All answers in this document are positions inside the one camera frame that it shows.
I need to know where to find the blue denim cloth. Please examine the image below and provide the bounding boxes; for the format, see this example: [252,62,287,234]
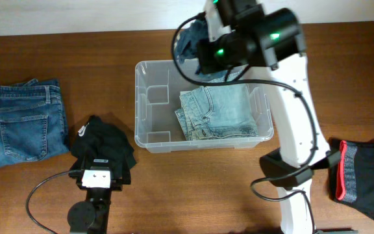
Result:
[175,19,209,64]

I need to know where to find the light blue denim jeans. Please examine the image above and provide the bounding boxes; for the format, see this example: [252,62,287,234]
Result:
[175,84,258,140]

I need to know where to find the black shorts red waistband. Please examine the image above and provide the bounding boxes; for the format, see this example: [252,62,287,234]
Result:
[329,138,374,220]

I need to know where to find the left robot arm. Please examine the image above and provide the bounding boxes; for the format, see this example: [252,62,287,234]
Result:
[67,159,123,234]

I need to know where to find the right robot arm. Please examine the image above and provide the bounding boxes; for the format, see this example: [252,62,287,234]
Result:
[198,0,336,233]

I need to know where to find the black Nike garment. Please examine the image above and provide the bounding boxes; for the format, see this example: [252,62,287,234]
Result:
[71,115,136,185]

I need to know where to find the clear plastic storage bin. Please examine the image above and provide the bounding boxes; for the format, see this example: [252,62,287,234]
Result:
[134,60,274,153]

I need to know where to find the dark blue folded jeans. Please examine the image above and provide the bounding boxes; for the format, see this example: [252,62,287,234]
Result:
[0,79,69,167]

